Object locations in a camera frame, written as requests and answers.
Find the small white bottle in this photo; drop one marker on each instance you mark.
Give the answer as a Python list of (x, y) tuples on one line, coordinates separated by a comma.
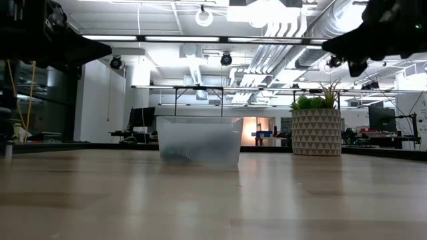
[(8, 150)]

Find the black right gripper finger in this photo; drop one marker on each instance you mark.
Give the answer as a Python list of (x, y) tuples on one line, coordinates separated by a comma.
[(350, 43)]

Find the blue box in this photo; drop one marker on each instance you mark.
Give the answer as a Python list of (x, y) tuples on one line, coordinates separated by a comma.
[(263, 134)]

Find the black ceiling spotlight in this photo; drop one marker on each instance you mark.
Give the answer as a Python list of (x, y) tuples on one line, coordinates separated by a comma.
[(226, 59), (115, 62), (333, 61)]

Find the black aluminium table frame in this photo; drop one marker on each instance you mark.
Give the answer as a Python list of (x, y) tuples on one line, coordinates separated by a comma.
[(100, 146)]

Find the cluttered black desk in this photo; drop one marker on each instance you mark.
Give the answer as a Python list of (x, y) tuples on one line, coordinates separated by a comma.
[(380, 137)]

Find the clear plastic container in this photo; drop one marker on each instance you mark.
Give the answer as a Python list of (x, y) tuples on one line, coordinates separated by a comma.
[(200, 133)]

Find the potted succulent patterned pot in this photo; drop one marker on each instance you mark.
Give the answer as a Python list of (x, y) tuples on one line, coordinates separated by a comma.
[(317, 133)]

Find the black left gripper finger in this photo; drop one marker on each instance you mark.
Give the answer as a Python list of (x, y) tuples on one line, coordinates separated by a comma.
[(86, 48)]

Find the black computer monitor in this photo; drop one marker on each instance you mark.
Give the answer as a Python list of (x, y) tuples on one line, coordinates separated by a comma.
[(141, 118), (382, 118)]

